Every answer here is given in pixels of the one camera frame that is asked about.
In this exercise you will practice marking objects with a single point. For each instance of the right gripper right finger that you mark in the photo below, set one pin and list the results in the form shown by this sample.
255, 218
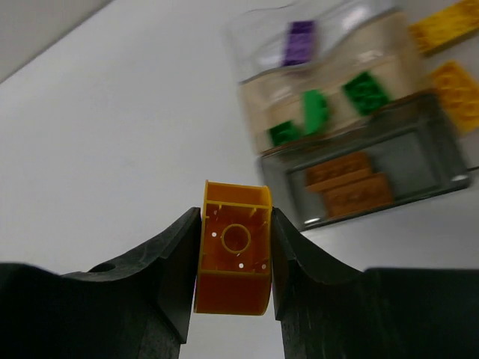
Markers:
328, 309

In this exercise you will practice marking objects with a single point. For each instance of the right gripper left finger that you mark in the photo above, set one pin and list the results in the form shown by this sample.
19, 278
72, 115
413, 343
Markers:
136, 305

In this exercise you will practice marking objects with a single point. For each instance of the yellow rounded block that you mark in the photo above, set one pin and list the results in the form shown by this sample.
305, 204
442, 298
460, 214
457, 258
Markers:
234, 266

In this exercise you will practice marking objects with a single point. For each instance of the brown lego brick angled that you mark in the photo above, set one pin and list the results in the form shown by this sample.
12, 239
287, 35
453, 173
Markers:
359, 196

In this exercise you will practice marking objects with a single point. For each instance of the brown lego brick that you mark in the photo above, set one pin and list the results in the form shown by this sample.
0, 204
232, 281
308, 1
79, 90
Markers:
337, 172

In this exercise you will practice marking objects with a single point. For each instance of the green small lego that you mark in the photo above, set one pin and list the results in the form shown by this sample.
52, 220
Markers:
365, 93

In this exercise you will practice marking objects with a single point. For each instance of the yellow lego brick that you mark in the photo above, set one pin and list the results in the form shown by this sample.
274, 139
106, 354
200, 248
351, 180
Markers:
458, 93

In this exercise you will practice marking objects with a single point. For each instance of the purple small lego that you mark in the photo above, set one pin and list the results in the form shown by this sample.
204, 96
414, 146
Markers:
300, 44

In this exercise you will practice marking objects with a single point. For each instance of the yellow black striped lego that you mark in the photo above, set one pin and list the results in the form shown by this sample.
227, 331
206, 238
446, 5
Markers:
446, 27

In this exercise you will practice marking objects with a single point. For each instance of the clear tall side bin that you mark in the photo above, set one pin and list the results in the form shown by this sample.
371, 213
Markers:
465, 52

